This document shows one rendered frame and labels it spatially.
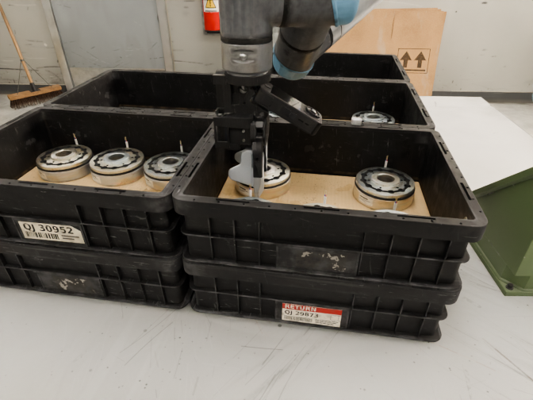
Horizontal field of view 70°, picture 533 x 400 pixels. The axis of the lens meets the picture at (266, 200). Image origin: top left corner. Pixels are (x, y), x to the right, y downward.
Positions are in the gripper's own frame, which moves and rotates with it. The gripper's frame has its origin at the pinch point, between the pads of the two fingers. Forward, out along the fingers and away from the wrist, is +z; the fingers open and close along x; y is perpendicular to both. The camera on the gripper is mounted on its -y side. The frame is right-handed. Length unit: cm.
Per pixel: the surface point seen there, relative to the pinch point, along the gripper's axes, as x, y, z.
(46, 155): -4.7, 43.5, -1.4
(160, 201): 17.9, 11.6, -7.4
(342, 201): 1.2, -14.3, 2.0
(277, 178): -0.8, -2.6, -0.9
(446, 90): -311, -139, 75
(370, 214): 19.1, -15.5, -8.0
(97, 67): -293, 189, 56
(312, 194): -0.6, -9.1, 2.0
